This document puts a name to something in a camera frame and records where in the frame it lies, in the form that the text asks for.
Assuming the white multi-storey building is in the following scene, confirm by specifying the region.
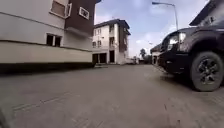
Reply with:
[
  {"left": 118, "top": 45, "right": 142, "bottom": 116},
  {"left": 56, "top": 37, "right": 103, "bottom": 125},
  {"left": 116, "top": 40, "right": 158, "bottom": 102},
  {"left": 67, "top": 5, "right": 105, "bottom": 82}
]
[{"left": 91, "top": 18, "right": 132, "bottom": 65}]

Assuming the street lamp pole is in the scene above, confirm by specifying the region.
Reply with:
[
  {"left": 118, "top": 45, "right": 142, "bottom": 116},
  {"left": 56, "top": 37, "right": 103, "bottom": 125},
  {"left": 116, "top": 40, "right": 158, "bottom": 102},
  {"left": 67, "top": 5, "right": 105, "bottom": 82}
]
[{"left": 151, "top": 1, "right": 180, "bottom": 32}]

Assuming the tree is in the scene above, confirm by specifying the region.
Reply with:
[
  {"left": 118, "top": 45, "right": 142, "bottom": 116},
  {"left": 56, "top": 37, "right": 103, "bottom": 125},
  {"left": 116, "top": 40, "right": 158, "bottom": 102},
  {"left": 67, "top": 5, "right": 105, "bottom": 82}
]
[{"left": 139, "top": 48, "right": 148, "bottom": 61}]

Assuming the low boundary wall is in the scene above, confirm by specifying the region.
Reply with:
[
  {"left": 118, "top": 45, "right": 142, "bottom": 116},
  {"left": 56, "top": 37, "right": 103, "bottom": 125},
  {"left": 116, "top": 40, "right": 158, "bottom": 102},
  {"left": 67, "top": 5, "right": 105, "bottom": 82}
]
[{"left": 0, "top": 39, "right": 96, "bottom": 74}]

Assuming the small building with dark roof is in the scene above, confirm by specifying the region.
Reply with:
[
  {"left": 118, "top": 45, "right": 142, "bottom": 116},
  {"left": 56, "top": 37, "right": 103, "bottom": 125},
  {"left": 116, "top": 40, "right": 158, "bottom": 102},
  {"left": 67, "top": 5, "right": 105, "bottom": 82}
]
[{"left": 149, "top": 43, "right": 164, "bottom": 66}]

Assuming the grey paved road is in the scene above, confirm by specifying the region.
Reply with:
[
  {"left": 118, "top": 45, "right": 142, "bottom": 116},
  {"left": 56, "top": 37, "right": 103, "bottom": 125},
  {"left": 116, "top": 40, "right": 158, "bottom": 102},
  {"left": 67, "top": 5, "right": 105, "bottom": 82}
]
[{"left": 0, "top": 63, "right": 224, "bottom": 128}]

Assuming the black pickup truck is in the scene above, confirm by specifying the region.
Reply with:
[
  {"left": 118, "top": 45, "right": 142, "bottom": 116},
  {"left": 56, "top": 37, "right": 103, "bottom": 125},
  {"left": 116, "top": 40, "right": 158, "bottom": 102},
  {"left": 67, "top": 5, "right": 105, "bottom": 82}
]
[{"left": 156, "top": 21, "right": 224, "bottom": 93}]

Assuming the white and brown building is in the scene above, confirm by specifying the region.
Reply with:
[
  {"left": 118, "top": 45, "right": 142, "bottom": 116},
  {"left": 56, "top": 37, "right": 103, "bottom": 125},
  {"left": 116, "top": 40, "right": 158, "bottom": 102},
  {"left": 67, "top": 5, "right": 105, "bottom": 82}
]
[{"left": 0, "top": 0, "right": 102, "bottom": 64}]

